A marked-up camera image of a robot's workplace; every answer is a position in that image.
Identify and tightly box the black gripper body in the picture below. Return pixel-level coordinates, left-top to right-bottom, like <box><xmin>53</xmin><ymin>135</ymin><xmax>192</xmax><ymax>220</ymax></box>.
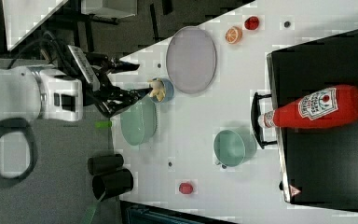
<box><xmin>85</xmin><ymin>52</ymin><xmax>135</xmax><ymax>119</ymax></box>

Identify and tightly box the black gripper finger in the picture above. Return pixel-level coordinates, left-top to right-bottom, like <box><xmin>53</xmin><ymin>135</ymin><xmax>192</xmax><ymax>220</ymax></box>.
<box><xmin>127</xmin><ymin>88</ymin><xmax>152</xmax><ymax>103</ymax></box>
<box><xmin>115</xmin><ymin>61</ymin><xmax>140</xmax><ymax>73</ymax></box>

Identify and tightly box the red ketchup bottle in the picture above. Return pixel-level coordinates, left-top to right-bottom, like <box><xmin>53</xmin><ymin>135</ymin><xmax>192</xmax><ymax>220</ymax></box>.
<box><xmin>257</xmin><ymin>84</ymin><xmax>358</xmax><ymax>129</ymax></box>

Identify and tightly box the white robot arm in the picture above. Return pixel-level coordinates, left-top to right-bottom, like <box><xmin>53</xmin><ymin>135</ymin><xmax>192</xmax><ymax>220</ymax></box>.
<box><xmin>0</xmin><ymin>53</ymin><xmax>152</xmax><ymax>122</ymax></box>

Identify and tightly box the black oven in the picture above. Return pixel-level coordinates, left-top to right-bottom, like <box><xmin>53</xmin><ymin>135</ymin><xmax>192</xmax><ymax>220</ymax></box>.
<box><xmin>267</xmin><ymin>29</ymin><xmax>358</xmax><ymax>212</ymax></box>

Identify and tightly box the peeled banana toy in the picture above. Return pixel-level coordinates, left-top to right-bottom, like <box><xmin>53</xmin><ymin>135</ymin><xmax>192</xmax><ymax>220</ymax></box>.
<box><xmin>148</xmin><ymin>78</ymin><xmax>166</xmax><ymax>102</ymax></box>

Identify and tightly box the large green bowl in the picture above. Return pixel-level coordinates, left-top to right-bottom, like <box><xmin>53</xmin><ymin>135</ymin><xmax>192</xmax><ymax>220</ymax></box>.
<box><xmin>120</xmin><ymin>97</ymin><xmax>157</xmax><ymax>147</ymax></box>

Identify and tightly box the small blue bowl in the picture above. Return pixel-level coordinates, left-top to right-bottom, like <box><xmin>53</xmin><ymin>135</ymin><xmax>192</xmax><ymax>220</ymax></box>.
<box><xmin>148</xmin><ymin>78</ymin><xmax>174</xmax><ymax>104</ymax></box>

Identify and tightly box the black cylinder upper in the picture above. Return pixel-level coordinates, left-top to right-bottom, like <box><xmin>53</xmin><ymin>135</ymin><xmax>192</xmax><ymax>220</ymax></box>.
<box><xmin>88</xmin><ymin>154</ymin><xmax>124</xmax><ymax>175</ymax></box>

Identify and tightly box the black cylinder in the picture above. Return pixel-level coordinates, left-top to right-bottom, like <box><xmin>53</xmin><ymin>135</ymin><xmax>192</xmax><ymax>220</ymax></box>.
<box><xmin>92</xmin><ymin>168</ymin><xmax>134</xmax><ymax>201</ymax></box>
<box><xmin>88</xmin><ymin>154</ymin><xmax>124</xmax><ymax>175</ymax></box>

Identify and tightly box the purple oval plate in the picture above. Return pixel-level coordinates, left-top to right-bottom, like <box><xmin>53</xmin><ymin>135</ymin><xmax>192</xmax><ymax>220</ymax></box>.
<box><xmin>166</xmin><ymin>26</ymin><xmax>216</xmax><ymax>94</ymax></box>

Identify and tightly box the black cylinder lower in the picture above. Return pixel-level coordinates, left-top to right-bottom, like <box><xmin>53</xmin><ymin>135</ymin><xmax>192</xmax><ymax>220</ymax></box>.
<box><xmin>92</xmin><ymin>168</ymin><xmax>134</xmax><ymax>201</ymax></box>

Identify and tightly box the small red fruit toy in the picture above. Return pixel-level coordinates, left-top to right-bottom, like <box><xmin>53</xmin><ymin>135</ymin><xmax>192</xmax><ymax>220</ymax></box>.
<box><xmin>179</xmin><ymin>182</ymin><xmax>194</xmax><ymax>195</ymax></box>

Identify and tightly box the white side table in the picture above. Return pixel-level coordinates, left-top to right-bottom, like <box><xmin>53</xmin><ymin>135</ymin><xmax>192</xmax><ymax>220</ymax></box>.
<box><xmin>1</xmin><ymin>0</ymin><xmax>69</xmax><ymax>51</ymax></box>

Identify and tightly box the green mug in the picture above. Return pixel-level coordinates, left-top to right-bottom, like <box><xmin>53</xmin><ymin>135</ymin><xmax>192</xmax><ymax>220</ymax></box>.
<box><xmin>213</xmin><ymin>126</ymin><xmax>257</xmax><ymax>169</ymax></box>

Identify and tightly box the orange slice toy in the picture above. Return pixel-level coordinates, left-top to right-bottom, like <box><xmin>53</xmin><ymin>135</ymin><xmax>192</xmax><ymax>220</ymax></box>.
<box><xmin>225</xmin><ymin>26</ymin><xmax>242</xmax><ymax>44</ymax></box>

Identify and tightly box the dark red fruit toy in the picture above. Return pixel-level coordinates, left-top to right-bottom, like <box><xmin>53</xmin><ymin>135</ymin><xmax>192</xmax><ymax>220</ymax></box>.
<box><xmin>244</xmin><ymin>16</ymin><xmax>260</xmax><ymax>30</ymax></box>

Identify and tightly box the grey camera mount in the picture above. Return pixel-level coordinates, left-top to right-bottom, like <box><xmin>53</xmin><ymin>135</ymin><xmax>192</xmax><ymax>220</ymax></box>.
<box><xmin>68</xmin><ymin>45</ymin><xmax>100</xmax><ymax>91</ymax></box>

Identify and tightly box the black oven door handle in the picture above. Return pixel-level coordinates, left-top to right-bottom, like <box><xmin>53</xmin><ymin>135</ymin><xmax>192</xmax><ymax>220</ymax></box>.
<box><xmin>251</xmin><ymin>92</ymin><xmax>277</xmax><ymax>149</ymax></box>

